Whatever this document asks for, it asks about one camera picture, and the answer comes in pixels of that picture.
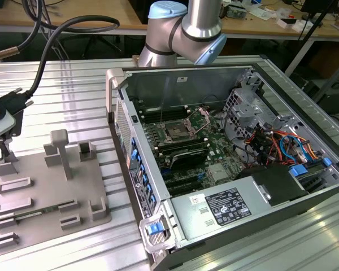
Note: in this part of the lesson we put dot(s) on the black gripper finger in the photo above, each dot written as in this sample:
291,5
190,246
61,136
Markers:
6,149

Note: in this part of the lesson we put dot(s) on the black RAM slot row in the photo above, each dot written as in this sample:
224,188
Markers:
164,113
180,145

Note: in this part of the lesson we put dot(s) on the CPU socket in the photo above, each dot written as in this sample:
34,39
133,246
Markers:
176,131

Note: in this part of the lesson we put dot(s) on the black expansion slot row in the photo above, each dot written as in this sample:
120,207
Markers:
183,183

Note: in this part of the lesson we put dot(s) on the green RAM stick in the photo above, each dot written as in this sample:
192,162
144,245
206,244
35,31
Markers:
49,209

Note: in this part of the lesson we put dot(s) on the grey plastic parts rack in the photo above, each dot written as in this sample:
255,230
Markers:
73,192

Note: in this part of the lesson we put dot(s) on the thin metal locking lever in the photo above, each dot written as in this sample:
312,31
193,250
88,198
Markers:
161,115

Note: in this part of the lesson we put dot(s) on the grey case latch blue tab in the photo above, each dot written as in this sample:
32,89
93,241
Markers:
154,228

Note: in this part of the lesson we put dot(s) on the black graphics card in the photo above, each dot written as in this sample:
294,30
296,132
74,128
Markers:
186,158

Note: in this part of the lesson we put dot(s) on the open black PC case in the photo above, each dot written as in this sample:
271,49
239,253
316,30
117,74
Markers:
186,84

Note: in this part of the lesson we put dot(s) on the silver power supply unit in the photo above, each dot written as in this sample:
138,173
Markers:
192,220

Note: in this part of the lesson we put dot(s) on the green motherboard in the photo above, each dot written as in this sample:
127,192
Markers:
214,141

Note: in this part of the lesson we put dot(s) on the silver chipset heatsink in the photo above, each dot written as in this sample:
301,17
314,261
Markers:
218,172

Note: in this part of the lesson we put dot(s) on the perforated silver drive cage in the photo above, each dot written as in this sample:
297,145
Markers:
243,110

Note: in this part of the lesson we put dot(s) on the black plastic shroud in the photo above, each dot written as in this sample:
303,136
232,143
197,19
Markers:
282,183

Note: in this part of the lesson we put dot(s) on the long wooden desk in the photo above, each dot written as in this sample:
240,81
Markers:
271,31

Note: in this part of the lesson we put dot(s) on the blue disk carrier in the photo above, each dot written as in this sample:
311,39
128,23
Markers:
298,170

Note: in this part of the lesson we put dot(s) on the white small boxes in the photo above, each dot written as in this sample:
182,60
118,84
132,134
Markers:
295,25

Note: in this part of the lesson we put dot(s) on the black computer under desk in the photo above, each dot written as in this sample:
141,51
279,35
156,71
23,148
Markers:
334,98

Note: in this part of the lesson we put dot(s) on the black monitor stand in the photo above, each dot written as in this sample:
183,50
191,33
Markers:
317,5

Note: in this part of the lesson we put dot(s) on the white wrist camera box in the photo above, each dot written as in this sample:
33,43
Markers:
2,124

